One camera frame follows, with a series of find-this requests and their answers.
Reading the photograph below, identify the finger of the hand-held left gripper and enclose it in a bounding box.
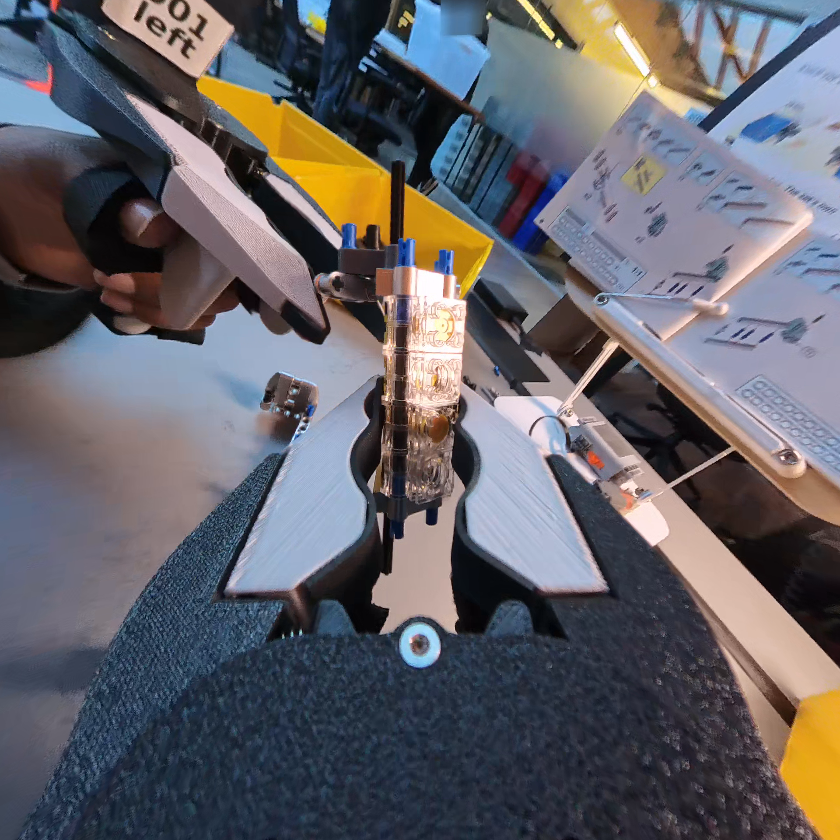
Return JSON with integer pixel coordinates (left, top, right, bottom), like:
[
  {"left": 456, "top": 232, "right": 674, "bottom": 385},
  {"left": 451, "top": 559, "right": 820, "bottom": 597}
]
[
  {"left": 261, "top": 171, "right": 343, "bottom": 249},
  {"left": 125, "top": 94, "right": 331, "bottom": 345}
]

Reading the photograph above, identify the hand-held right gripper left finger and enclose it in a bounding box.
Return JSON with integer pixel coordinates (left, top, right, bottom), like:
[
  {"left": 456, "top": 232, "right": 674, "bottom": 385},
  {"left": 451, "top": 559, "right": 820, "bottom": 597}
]
[{"left": 224, "top": 375, "right": 385, "bottom": 634}]

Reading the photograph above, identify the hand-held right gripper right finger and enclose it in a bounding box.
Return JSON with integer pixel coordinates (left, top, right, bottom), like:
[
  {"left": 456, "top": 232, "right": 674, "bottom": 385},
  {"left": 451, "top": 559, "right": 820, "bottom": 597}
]
[{"left": 451, "top": 386, "right": 610, "bottom": 634}]

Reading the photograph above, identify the long grey beam panel assembly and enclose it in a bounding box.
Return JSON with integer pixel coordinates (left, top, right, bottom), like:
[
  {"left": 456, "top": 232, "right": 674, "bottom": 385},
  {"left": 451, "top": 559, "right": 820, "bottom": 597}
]
[{"left": 260, "top": 372, "right": 319, "bottom": 442}]

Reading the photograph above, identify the grey desk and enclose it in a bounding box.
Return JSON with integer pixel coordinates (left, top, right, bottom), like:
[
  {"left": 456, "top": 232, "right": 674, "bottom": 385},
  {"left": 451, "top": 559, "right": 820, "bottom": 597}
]
[{"left": 0, "top": 66, "right": 808, "bottom": 821}]

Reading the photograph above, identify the person's left hand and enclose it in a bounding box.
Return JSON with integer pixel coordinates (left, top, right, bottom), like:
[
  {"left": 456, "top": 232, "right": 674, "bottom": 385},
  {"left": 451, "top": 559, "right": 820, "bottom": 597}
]
[{"left": 0, "top": 125, "right": 293, "bottom": 337}]

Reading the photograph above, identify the yellow printed toy box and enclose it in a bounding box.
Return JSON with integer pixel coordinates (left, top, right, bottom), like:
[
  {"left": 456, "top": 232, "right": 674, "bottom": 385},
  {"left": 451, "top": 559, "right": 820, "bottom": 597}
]
[{"left": 197, "top": 75, "right": 494, "bottom": 299}]

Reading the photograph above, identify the grey motor block, orange part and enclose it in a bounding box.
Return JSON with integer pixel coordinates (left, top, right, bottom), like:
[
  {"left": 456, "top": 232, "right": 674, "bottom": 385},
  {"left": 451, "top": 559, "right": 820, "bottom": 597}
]
[{"left": 567, "top": 423, "right": 649, "bottom": 514}]

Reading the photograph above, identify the white base with battery box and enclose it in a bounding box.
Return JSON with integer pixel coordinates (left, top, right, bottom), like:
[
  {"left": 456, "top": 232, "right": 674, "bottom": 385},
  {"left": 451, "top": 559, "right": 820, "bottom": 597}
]
[{"left": 493, "top": 394, "right": 670, "bottom": 547}]

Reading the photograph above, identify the row of coloured storage bins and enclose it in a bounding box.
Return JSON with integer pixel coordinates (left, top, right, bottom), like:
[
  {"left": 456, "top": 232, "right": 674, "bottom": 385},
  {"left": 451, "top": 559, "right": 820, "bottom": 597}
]
[{"left": 430, "top": 115, "right": 572, "bottom": 255}]

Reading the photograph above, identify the white metal stand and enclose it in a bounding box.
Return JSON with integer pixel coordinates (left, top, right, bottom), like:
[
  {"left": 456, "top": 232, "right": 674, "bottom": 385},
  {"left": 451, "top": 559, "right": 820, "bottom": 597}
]
[{"left": 558, "top": 292, "right": 808, "bottom": 501}]

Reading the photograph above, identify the open toy instruction booklet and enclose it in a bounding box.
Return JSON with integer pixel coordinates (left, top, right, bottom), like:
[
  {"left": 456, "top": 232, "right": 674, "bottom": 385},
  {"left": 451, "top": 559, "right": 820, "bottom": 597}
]
[{"left": 535, "top": 92, "right": 840, "bottom": 475}]

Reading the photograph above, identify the yellow plastic bin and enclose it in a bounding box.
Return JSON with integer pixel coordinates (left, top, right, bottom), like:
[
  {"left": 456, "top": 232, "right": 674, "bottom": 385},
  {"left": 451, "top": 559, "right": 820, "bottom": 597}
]
[{"left": 780, "top": 689, "right": 840, "bottom": 840}]

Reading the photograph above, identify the white printed instruction sheet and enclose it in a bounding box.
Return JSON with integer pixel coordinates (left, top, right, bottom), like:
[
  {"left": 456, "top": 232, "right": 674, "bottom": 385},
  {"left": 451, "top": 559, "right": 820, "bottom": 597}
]
[{"left": 709, "top": 20, "right": 840, "bottom": 217}]

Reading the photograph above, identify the black motor cable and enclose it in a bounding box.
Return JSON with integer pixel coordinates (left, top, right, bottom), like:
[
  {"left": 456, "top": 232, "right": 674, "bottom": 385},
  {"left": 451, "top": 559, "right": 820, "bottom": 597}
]
[{"left": 528, "top": 415, "right": 569, "bottom": 455}]

